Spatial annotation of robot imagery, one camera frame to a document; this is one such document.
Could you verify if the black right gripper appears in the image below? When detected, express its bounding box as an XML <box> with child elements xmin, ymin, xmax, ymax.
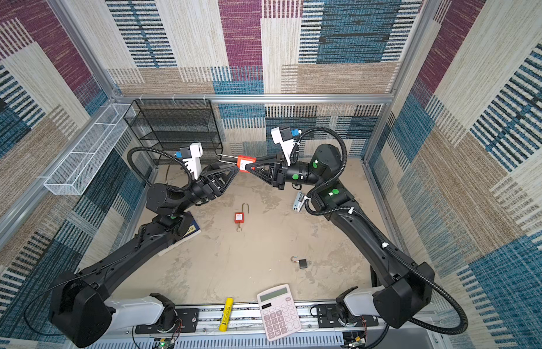
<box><xmin>246</xmin><ymin>151</ymin><xmax>323</xmax><ymax>190</ymax></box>

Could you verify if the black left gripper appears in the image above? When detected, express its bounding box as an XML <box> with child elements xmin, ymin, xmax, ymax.
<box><xmin>176</xmin><ymin>163</ymin><xmax>236</xmax><ymax>217</ymax></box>

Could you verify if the yellow marker pen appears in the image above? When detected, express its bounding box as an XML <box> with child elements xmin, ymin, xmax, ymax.
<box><xmin>219</xmin><ymin>298</ymin><xmax>234</xmax><ymax>332</ymax></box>

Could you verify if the black mesh shelf rack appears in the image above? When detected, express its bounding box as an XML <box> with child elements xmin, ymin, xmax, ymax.
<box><xmin>123</xmin><ymin>99</ymin><xmax>223</xmax><ymax>164</ymax></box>

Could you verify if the small black padlock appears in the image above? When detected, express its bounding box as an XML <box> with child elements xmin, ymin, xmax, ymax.
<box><xmin>291</xmin><ymin>256</ymin><xmax>308</xmax><ymax>270</ymax></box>

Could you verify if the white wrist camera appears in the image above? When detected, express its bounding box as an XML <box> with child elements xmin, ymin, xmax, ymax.
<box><xmin>271</xmin><ymin>126</ymin><xmax>301</xmax><ymax>166</ymax></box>
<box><xmin>175</xmin><ymin>143</ymin><xmax>203</xmax><ymax>180</ymax></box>

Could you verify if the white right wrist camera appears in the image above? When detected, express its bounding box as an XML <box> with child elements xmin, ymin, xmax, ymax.
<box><xmin>271</xmin><ymin>126</ymin><xmax>301</xmax><ymax>166</ymax></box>

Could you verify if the pink calculator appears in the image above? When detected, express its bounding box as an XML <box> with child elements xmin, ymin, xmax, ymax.
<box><xmin>256</xmin><ymin>284</ymin><xmax>302</xmax><ymax>342</ymax></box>

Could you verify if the grey stapler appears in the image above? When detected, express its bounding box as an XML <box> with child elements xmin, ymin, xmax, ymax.
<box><xmin>292</xmin><ymin>191</ymin><xmax>307</xmax><ymax>212</ymax></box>

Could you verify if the white wire mesh basket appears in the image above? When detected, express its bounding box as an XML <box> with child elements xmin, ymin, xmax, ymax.
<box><xmin>44</xmin><ymin>103</ymin><xmax>130</xmax><ymax>196</ymax></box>

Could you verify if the dark blue book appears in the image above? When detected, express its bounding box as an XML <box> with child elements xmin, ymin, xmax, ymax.
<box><xmin>157</xmin><ymin>220</ymin><xmax>200</xmax><ymax>257</ymax></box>

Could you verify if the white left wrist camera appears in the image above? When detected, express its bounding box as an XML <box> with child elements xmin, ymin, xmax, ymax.
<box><xmin>175</xmin><ymin>143</ymin><xmax>203</xmax><ymax>180</ymax></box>

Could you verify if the red padlock with label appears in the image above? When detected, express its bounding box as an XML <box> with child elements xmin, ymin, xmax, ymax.
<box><xmin>217</xmin><ymin>154</ymin><xmax>256</xmax><ymax>173</ymax></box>

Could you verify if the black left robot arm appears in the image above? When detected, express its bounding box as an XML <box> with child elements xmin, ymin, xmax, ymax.
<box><xmin>48</xmin><ymin>161</ymin><xmax>239</xmax><ymax>348</ymax></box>

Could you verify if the black corrugated left cable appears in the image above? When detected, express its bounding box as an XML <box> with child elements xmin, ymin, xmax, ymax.
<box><xmin>126</xmin><ymin>146</ymin><xmax>194</xmax><ymax>193</ymax></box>

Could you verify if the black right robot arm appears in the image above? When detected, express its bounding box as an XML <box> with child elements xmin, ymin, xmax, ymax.
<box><xmin>245</xmin><ymin>144</ymin><xmax>435</xmax><ymax>329</ymax></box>

